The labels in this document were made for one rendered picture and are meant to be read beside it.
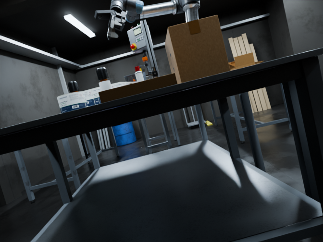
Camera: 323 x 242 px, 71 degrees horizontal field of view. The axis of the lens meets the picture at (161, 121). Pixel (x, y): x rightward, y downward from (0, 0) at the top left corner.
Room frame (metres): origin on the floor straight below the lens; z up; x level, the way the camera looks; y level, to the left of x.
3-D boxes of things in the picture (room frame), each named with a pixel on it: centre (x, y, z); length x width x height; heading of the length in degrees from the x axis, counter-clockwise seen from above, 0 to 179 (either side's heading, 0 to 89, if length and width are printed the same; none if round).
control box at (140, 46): (2.00, 0.01, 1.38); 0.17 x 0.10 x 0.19; 57
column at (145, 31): (1.94, -0.06, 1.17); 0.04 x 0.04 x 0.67; 2
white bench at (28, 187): (3.59, 1.40, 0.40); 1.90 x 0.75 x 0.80; 175
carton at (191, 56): (1.22, -0.25, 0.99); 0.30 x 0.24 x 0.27; 1
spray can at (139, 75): (1.62, 0.07, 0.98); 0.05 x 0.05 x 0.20
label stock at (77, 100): (1.75, 0.63, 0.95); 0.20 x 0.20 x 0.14
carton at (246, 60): (3.19, -1.27, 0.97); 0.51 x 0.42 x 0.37; 90
